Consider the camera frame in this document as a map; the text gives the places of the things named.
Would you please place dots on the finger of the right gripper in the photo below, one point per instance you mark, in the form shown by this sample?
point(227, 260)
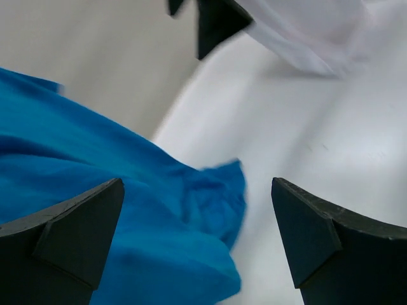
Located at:
point(218, 20)
point(174, 6)

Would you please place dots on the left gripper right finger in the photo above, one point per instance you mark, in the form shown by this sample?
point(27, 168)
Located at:
point(337, 256)

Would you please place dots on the blue t shirt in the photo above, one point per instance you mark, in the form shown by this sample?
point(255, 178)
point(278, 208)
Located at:
point(177, 224)

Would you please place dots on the white mesh tank top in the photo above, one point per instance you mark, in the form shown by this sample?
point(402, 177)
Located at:
point(328, 38)

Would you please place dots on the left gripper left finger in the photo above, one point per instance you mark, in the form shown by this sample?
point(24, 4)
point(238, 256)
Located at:
point(57, 255)

